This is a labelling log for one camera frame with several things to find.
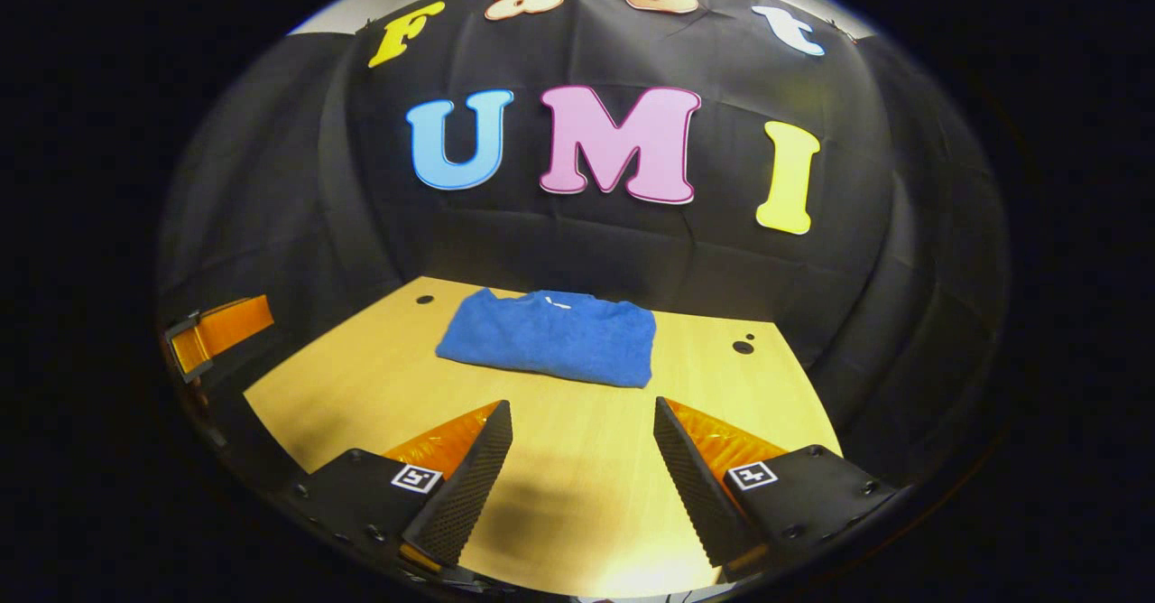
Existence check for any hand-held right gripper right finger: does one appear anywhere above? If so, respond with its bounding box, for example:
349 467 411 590
654 395 899 577

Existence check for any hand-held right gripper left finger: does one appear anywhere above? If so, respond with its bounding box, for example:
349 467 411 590
289 400 513 570

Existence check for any blue corduroy jacket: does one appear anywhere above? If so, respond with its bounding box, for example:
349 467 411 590
436 287 657 389

